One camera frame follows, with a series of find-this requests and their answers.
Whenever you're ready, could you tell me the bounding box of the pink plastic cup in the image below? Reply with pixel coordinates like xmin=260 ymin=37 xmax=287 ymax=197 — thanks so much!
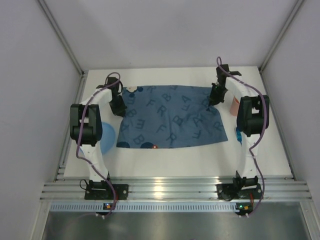
xmin=229 ymin=97 xmax=240 ymax=117

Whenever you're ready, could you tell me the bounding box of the light blue plate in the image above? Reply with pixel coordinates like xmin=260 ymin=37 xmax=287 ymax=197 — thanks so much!
xmin=100 ymin=122 xmax=116 ymax=155

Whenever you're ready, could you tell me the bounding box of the blue letter placemat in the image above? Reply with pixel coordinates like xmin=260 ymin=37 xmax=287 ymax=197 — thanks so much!
xmin=116 ymin=85 xmax=228 ymax=149

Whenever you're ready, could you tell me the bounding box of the blue metallic spoon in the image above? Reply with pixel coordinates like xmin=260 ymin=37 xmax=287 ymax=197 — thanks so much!
xmin=235 ymin=127 xmax=243 ymax=145

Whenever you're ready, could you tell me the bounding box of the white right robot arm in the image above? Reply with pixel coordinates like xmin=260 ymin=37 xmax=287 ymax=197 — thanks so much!
xmin=208 ymin=64 xmax=270 ymax=181

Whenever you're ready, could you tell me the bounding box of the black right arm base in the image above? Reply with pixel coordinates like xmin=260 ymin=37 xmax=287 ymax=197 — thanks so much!
xmin=216 ymin=176 xmax=263 ymax=202

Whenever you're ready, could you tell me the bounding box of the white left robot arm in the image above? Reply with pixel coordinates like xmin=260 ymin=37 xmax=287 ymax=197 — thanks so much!
xmin=69 ymin=73 xmax=127 ymax=183

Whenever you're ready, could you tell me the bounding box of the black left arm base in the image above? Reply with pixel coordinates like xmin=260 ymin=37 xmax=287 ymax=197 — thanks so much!
xmin=79 ymin=179 xmax=129 ymax=200

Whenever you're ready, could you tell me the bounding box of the left corner frame post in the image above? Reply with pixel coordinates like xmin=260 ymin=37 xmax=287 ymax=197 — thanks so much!
xmin=35 ymin=0 xmax=85 ymax=76

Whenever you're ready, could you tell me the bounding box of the corner frame post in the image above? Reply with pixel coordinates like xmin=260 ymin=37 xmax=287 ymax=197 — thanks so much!
xmin=258 ymin=0 xmax=306 ymax=74
xmin=35 ymin=0 xmax=85 ymax=76

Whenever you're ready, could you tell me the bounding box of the aluminium frame rail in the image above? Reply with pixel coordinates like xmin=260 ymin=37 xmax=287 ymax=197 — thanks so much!
xmin=40 ymin=176 xmax=312 ymax=202

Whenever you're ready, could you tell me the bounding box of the white slotted cable duct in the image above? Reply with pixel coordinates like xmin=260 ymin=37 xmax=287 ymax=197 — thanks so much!
xmin=49 ymin=201 xmax=306 ymax=213

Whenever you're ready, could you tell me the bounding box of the right corner frame post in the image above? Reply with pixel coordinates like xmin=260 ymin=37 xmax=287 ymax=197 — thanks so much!
xmin=258 ymin=0 xmax=306 ymax=74

